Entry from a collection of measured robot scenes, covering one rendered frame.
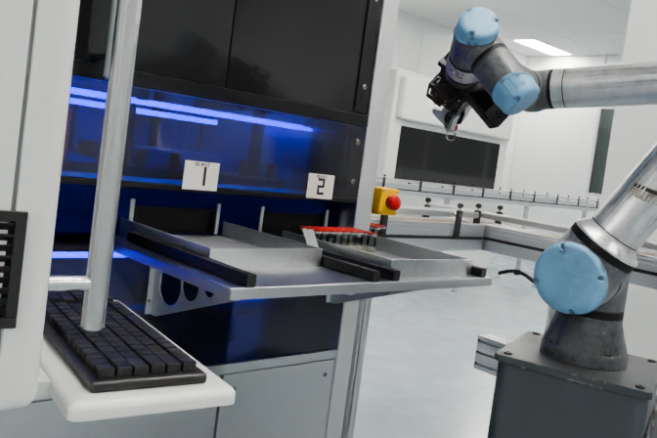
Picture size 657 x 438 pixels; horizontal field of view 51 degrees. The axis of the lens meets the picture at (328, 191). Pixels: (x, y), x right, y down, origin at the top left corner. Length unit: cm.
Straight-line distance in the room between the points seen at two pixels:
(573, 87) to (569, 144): 910
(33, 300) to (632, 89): 101
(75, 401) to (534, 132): 1014
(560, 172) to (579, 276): 931
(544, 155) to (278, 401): 911
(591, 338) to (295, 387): 77
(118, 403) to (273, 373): 93
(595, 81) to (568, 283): 38
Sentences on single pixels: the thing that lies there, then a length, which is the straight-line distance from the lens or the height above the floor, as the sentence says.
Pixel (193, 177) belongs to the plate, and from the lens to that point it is 147.
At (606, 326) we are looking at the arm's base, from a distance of 133.
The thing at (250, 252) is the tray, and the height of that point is 91.
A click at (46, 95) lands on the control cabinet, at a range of 74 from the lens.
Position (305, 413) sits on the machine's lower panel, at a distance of 184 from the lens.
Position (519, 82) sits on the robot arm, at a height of 126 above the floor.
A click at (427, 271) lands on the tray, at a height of 89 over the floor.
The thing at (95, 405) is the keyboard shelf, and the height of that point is 80.
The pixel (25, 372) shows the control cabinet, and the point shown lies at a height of 84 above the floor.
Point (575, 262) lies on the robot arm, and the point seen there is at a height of 98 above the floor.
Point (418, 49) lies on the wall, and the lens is 901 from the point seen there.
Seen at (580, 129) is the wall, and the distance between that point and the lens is 1040.
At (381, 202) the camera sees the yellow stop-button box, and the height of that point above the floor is 99.
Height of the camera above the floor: 110
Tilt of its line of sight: 3 degrees down
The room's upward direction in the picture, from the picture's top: 8 degrees clockwise
